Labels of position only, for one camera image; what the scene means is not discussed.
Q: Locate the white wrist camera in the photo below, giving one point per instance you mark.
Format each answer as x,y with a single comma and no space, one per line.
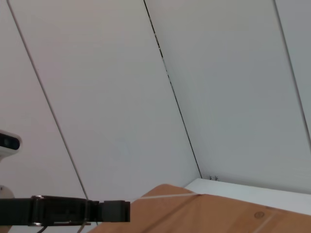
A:
9,143

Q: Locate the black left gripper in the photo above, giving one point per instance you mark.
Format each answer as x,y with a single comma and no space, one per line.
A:
15,211

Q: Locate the brown cardboard box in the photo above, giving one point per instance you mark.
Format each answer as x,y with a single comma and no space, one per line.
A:
218,218

